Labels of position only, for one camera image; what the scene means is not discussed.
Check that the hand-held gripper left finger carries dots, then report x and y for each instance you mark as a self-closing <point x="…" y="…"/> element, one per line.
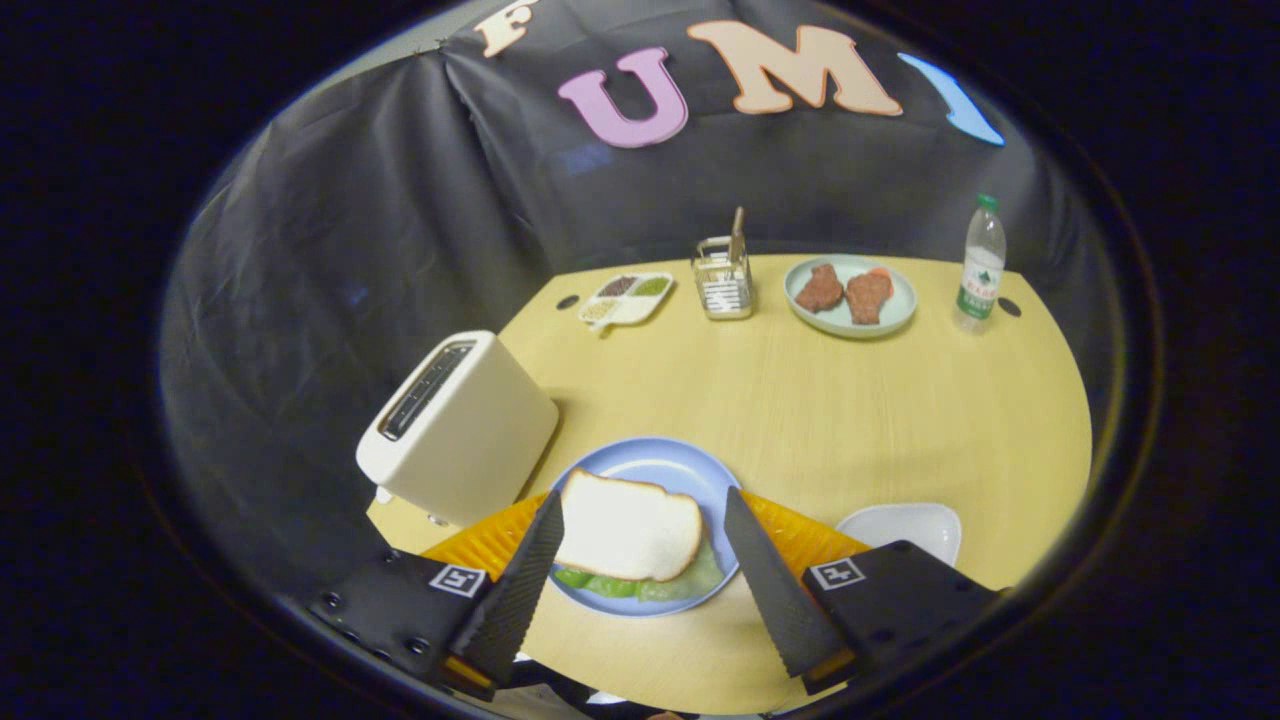
<point x="515" y="600"/>

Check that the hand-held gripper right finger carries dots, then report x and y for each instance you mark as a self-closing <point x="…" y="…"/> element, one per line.
<point x="775" y="590"/>

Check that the green lettuce leaf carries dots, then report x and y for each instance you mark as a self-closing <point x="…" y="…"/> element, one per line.
<point x="690" y="582"/>

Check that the plain bread slice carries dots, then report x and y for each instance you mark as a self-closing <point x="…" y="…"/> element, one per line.
<point x="630" y="525"/>

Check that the white plate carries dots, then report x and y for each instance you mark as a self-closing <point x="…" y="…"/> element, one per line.
<point x="900" y="525"/>

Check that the white toaster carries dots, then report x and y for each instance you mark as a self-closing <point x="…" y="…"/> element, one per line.
<point x="470" y="440"/>

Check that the blue plate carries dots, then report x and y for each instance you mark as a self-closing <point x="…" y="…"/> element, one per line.
<point x="650" y="460"/>

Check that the brown meat patty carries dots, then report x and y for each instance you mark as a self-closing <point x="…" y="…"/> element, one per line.
<point x="868" y="298"/>
<point x="820" y="288"/>

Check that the white divided dish with beans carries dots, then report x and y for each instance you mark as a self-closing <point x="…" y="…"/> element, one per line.
<point x="630" y="310"/>

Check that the pale green plate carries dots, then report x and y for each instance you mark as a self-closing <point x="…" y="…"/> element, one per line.
<point x="905" y="300"/>

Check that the clear water bottle green label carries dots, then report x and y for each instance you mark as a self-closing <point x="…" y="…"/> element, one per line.
<point x="980" y="280"/>

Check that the black backdrop cloth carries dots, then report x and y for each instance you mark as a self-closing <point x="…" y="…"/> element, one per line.
<point x="350" y="250"/>

